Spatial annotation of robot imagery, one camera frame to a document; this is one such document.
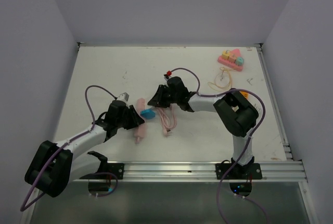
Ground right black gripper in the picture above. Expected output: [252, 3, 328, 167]
[149, 84, 180, 108]

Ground pink power strip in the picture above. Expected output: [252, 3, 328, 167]
[217, 56, 244, 72]
[134, 98, 147, 144]

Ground blue plug adapter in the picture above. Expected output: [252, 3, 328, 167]
[140, 108, 156, 120]

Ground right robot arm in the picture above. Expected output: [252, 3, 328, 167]
[148, 77, 262, 179]

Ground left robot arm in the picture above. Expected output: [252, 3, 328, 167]
[24, 100, 145, 197]

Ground yellow cube plug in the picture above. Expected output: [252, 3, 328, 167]
[221, 50, 230, 60]

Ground teal round plug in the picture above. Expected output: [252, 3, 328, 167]
[235, 57, 244, 67]

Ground pink triangular plug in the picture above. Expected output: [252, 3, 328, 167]
[230, 48, 242, 57]

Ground orange USB charger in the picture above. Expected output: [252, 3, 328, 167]
[240, 91, 249, 99]

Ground pink power strip cord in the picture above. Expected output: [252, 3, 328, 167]
[155, 106, 178, 138]

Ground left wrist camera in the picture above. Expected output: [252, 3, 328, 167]
[117, 92, 130, 104]

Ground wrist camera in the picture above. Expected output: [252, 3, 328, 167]
[117, 92, 130, 104]
[163, 70, 172, 82]

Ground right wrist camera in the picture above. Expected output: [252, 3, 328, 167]
[163, 70, 172, 82]

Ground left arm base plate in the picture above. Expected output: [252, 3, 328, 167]
[97, 162, 124, 180]

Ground yellow thin cable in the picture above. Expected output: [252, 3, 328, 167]
[207, 67, 234, 91]

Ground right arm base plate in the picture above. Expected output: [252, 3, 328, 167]
[215, 159, 263, 180]

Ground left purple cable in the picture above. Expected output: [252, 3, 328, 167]
[20, 85, 118, 212]

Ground aluminium front rail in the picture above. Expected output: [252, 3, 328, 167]
[70, 158, 307, 182]

